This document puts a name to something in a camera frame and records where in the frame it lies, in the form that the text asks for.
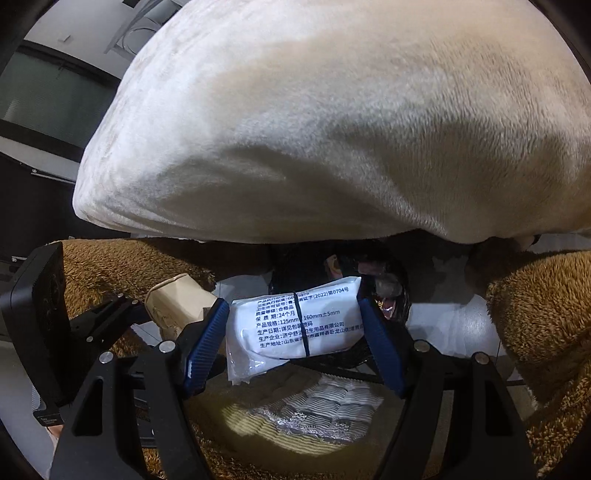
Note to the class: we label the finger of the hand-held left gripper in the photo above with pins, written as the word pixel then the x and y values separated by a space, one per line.
pixel 111 318

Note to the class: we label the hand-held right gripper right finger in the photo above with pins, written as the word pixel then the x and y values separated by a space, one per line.
pixel 381 350

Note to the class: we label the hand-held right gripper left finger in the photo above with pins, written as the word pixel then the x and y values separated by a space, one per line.
pixel 205 341

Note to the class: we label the white packet with black band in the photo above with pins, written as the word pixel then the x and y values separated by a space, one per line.
pixel 295 323

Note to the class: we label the brown fluffy cloth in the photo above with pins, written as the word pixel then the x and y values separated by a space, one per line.
pixel 545 323

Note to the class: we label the white chair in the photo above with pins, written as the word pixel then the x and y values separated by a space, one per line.
pixel 138 27

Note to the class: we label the brown paper bag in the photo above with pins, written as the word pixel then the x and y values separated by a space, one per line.
pixel 180 304

